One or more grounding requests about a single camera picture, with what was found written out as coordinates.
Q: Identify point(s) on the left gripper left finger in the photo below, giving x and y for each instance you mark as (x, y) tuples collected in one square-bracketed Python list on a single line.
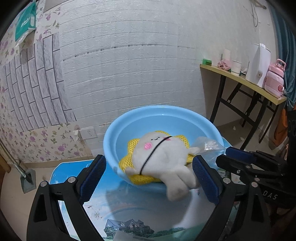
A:
[(45, 219)]

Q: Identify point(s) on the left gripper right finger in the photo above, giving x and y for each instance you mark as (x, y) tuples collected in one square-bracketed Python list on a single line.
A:
[(250, 220)]

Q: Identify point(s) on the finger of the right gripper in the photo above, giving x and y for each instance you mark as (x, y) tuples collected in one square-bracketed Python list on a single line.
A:
[(241, 166), (257, 157)]

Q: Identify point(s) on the bag of white balls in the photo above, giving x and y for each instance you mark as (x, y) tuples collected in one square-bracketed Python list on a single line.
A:
[(209, 149)]

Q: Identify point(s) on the white plush with yellow net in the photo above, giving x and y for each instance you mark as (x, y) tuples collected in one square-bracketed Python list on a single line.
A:
[(160, 157)]

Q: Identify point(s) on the blue plastic basin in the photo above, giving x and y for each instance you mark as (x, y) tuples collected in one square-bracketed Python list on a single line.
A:
[(136, 123)]

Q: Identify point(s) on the wooden side table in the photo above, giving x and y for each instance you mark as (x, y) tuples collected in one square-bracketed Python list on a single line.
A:
[(259, 101)]

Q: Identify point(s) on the pink lunch jar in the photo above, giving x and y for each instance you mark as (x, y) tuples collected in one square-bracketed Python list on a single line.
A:
[(274, 82)]

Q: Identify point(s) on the white cup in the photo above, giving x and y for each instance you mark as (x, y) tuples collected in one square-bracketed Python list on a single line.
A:
[(236, 67)]

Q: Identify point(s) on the white kettle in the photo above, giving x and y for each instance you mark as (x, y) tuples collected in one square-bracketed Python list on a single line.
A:
[(259, 61)]

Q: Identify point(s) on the green small box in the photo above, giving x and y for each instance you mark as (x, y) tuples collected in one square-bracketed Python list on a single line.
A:
[(207, 62)]

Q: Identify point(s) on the teal hanging bag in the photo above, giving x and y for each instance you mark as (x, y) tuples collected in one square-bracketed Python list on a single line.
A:
[(26, 22)]

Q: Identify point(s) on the dustpan with handle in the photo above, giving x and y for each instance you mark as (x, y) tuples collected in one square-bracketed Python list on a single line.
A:
[(28, 176)]

